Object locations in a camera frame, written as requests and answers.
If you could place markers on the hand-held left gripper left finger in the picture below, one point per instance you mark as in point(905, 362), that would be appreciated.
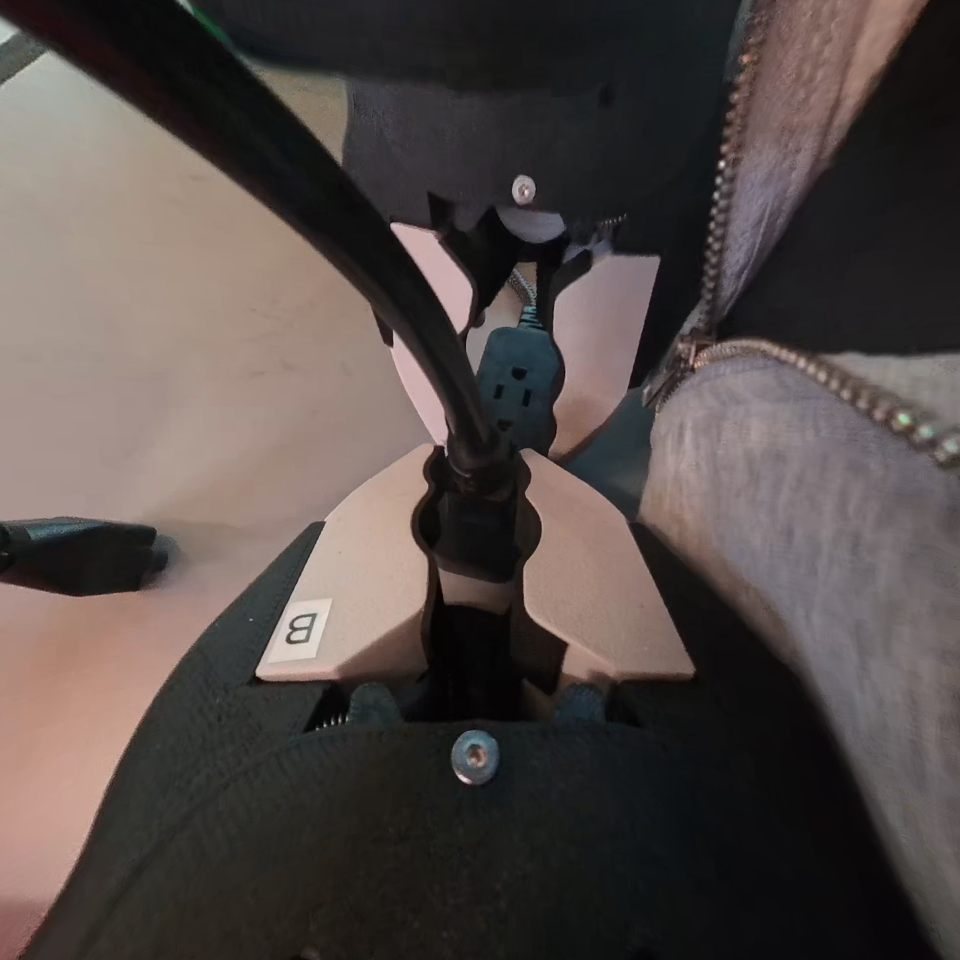
point(360, 585)

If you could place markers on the person's beige zip hoodie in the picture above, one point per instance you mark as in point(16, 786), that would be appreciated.
point(787, 562)

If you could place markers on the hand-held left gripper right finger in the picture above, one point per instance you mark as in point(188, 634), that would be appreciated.
point(607, 592)

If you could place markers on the person's black shirt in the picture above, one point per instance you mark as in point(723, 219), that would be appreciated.
point(862, 225)

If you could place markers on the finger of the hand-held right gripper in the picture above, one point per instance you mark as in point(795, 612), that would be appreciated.
point(607, 337)
point(435, 259)

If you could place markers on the black power strip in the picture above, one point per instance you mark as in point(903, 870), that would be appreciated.
point(517, 375)

